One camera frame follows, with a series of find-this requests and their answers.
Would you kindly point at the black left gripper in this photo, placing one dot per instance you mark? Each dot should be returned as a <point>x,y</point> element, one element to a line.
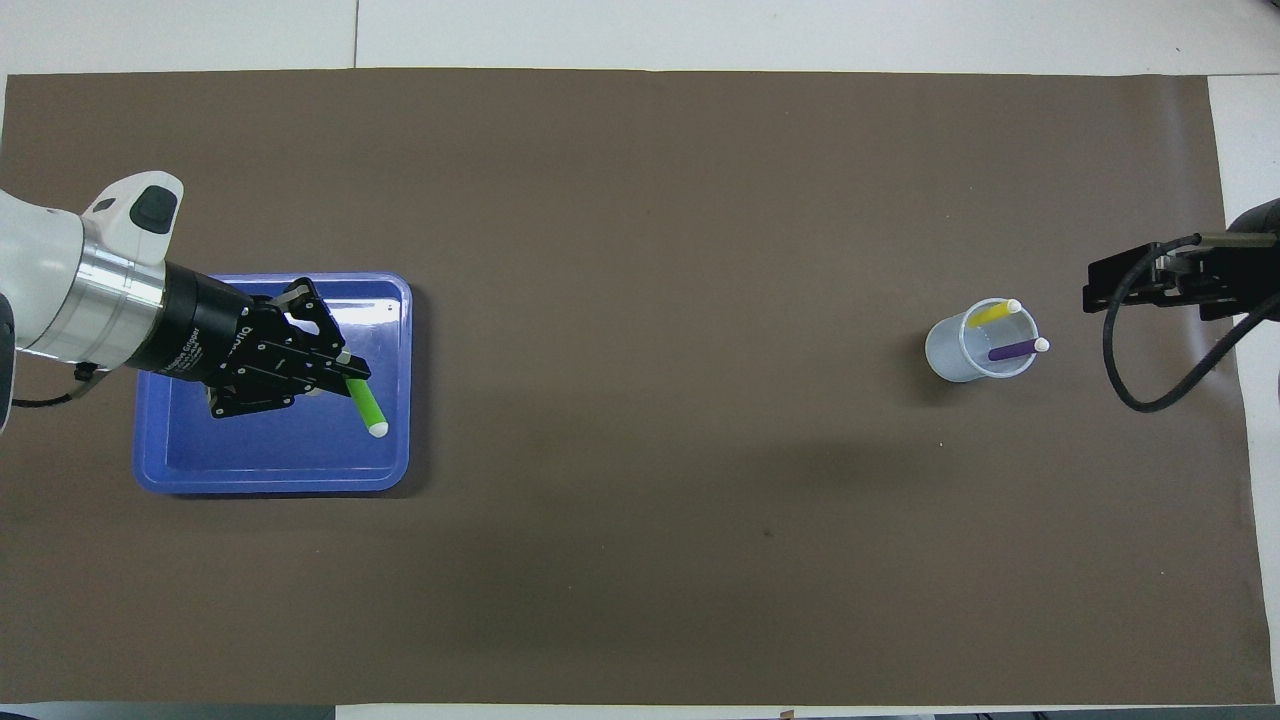
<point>200,330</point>

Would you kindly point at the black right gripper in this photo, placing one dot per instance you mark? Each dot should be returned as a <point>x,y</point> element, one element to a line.
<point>1250,280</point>

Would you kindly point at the green pen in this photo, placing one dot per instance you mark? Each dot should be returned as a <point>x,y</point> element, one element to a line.
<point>367,408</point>

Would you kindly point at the purple pen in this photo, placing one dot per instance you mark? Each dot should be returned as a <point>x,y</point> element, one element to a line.
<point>1012,350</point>

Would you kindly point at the yellow pen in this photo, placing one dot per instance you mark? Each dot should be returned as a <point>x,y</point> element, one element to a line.
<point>992,315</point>

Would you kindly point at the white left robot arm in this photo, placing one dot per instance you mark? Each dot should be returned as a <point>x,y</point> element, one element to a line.
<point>40,270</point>

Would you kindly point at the blue plastic tray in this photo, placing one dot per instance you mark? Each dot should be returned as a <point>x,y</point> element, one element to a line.
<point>300,460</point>

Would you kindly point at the translucent plastic cup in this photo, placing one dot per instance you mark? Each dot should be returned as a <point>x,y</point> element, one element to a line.
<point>950,355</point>

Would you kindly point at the brown table mat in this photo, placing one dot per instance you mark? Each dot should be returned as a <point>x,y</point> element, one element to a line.
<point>640,200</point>

